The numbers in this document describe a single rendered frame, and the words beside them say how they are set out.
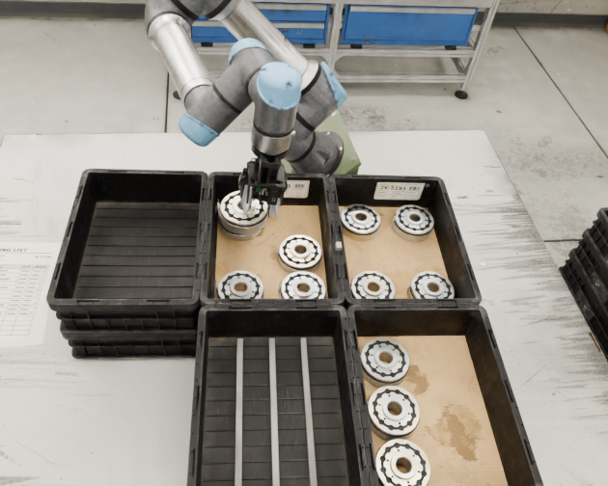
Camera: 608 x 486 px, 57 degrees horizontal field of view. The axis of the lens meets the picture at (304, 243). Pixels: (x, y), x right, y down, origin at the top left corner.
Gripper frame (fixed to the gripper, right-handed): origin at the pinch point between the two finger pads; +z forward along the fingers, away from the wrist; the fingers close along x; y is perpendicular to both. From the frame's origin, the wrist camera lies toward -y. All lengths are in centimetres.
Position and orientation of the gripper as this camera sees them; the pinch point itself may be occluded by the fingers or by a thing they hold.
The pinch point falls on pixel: (259, 208)
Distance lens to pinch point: 122.6
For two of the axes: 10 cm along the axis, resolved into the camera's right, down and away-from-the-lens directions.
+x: 9.8, 0.6, 1.7
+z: -1.7, 6.5, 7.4
